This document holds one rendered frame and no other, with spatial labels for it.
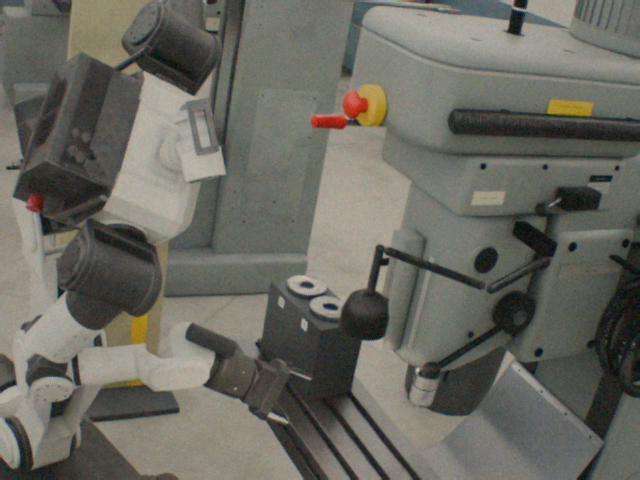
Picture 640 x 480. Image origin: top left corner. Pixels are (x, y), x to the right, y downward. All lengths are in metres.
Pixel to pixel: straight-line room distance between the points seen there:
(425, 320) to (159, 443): 2.03
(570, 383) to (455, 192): 0.69
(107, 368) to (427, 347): 0.58
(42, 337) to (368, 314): 0.57
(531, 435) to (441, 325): 0.54
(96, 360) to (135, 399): 1.87
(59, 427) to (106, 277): 0.84
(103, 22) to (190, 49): 1.37
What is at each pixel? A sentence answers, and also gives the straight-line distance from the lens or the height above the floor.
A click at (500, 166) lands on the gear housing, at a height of 1.71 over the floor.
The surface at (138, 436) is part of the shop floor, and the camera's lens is 3.32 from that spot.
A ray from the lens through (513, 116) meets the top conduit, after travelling 1.19.
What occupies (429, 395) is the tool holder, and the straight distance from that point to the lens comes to 1.57.
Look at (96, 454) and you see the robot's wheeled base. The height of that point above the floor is 0.57.
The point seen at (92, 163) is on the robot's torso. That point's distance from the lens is 1.37.
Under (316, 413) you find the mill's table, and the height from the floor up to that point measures 0.99.
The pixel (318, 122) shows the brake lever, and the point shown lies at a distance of 1.33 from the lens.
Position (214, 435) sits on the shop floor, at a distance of 3.37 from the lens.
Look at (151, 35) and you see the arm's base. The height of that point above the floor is 1.76.
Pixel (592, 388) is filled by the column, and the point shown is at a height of 1.22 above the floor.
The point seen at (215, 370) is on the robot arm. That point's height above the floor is 1.18.
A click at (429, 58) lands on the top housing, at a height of 1.86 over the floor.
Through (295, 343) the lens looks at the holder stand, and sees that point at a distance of 1.91.
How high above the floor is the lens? 2.08
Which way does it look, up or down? 24 degrees down
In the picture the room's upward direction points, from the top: 10 degrees clockwise
